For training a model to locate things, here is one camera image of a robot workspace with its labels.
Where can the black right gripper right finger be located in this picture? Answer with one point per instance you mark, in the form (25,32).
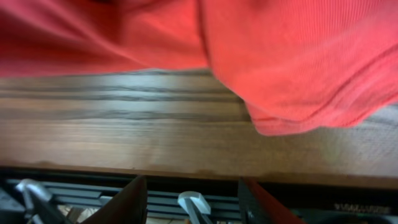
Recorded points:
(258,206)

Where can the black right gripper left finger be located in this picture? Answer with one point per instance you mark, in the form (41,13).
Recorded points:
(129,206)

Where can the red t-shirt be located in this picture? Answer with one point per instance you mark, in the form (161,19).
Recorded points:
(297,65)

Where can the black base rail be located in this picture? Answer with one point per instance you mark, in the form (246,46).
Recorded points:
(73,193)

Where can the white clip on rail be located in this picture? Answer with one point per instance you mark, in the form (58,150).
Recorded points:
(36,200)
(196,206)

